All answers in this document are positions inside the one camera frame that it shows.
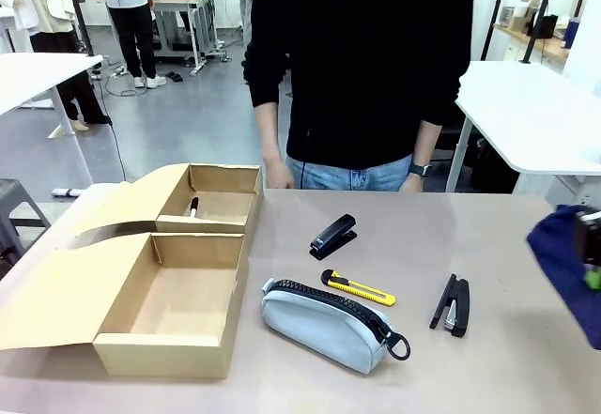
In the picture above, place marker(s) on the black stapler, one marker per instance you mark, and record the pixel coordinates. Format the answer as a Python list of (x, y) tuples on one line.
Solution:
[(457, 303), (334, 235)]

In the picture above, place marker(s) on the grey zipper pencil case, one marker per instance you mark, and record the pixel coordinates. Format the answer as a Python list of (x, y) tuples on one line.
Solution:
[(319, 327)]

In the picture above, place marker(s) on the person in black hoodie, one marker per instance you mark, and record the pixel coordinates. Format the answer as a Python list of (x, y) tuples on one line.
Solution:
[(357, 57)]

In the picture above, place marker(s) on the grey metal stool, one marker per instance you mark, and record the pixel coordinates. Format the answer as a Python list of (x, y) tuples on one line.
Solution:
[(14, 198)]

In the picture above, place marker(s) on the navy blue cloth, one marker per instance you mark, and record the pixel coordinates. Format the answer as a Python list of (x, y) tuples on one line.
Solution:
[(559, 254)]

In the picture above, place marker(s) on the black tripod pole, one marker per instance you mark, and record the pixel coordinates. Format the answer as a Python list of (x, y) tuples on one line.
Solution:
[(81, 15)]

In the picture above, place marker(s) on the white roll on floor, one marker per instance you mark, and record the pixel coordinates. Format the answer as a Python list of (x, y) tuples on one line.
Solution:
[(68, 192)]

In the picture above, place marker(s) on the black slippers pair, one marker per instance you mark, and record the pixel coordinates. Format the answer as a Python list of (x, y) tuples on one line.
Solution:
[(175, 77)]

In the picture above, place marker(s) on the person's right hand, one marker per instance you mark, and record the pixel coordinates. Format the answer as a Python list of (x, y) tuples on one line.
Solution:
[(279, 175)]

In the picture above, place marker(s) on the background workbench desk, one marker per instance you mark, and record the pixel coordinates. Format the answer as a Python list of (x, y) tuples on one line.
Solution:
[(188, 8)]

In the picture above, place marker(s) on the white table rounded corner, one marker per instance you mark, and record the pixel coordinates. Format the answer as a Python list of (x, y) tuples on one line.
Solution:
[(530, 113)]

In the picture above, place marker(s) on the black marker pen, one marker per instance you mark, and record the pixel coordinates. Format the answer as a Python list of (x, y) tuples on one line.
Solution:
[(194, 207)]

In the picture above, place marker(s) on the yellow utility knife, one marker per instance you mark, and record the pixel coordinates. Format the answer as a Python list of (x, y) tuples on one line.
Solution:
[(359, 288)]

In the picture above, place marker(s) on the thin black stand pole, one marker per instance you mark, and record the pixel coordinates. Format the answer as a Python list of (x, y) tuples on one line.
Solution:
[(495, 10)]

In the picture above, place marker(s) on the black bag under table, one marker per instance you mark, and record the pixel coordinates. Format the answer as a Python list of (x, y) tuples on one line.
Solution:
[(490, 165)]

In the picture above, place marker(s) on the bystander in cream jacket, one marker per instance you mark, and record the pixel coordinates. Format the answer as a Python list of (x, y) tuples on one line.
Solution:
[(47, 1)]

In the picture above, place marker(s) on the person's left forearm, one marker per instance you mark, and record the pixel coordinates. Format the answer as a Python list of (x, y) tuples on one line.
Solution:
[(426, 144)]

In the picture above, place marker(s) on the large open cardboard box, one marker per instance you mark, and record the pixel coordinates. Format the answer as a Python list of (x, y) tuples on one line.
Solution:
[(178, 301)]

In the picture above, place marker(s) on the white table with leg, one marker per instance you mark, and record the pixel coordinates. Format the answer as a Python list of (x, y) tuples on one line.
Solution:
[(33, 76)]

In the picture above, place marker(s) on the blue bottle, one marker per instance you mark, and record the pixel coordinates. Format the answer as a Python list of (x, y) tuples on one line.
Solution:
[(572, 33)]

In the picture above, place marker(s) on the person's right forearm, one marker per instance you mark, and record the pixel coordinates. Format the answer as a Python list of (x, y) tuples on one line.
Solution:
[(270, 132)]

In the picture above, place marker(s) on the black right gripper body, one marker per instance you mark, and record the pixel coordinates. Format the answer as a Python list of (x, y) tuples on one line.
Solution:
[(590, 238)]

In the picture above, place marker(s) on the black wrist watch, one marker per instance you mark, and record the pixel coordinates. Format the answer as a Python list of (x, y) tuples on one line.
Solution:
[(419, 170)]

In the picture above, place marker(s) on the thick black stand pole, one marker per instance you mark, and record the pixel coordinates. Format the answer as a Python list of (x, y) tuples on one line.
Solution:
[(540, 15)]

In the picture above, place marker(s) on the person's left hand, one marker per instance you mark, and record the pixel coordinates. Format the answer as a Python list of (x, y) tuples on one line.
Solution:
[(412, 185)]

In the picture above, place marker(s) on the wooden counter with boxes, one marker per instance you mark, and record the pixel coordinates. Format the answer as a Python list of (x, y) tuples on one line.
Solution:
[(530, 34)]

